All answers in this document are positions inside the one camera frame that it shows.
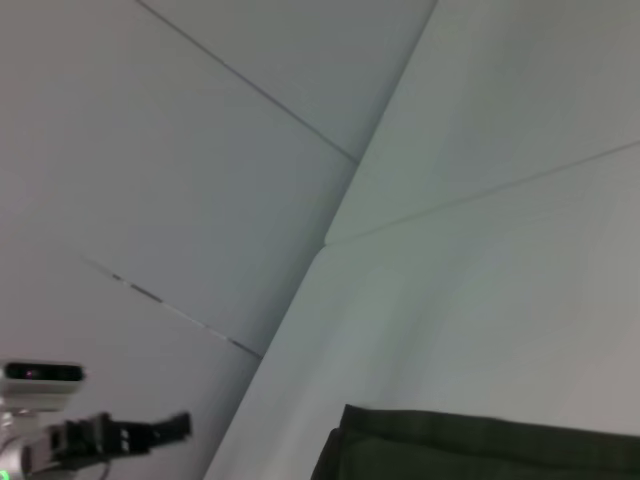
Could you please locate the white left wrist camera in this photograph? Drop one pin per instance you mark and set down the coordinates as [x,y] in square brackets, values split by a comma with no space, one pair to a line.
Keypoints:
[42,382]

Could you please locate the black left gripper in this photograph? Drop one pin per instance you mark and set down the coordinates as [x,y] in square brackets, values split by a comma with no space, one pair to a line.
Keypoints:
[75,442]

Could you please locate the dark green printed t-shirt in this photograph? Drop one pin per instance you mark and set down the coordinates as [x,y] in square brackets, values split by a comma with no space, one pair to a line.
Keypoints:
[475,450]

